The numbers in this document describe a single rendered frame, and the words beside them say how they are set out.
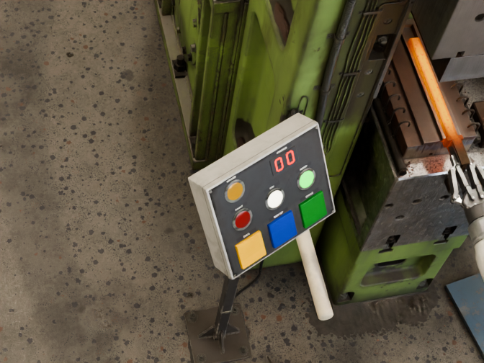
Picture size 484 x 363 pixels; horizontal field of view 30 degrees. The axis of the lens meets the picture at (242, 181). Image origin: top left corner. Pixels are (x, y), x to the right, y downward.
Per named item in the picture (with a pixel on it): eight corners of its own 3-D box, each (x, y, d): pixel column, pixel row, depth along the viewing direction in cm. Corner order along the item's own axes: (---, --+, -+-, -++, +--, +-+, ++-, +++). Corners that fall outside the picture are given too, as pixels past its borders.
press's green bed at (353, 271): (428, 292, 332) (469, 234, 292) (332, 309, 325) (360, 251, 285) (384, 166, 359) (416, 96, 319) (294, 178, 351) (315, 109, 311)
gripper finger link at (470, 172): (480, 197, 235) (485, 197, 235) (469, 160, 240) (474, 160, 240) (474, 204, 238) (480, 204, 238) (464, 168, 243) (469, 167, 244)
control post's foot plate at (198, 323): (254, 359, 312) (258, 349, 304) (191, 370, 307) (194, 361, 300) (240, 301, 322) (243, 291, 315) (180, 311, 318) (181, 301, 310)
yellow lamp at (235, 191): (244, 199, 212) (246, 191, 208) (225, 202, 211) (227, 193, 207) (241, 189, 213) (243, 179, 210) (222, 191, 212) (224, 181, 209)
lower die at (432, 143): (467, 150, 254) (477, 134, 247) (401, 160, 250) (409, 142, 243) (420, 35, 274) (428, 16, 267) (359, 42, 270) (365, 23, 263)
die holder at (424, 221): (470, 235, 292) (522, 161, 254) (359, 252, 284) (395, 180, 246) (417, 95, 319) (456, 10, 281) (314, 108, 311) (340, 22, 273)
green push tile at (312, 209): (327, 214, 231) (323, 191, 227) (305, 228, 228) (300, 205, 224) (323, 211, 232) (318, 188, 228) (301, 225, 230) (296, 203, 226)
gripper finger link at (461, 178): (472, 205, 238) (467, 206, 238) (454, 169, 243) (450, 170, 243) (477, 198, 235) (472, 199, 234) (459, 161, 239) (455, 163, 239)
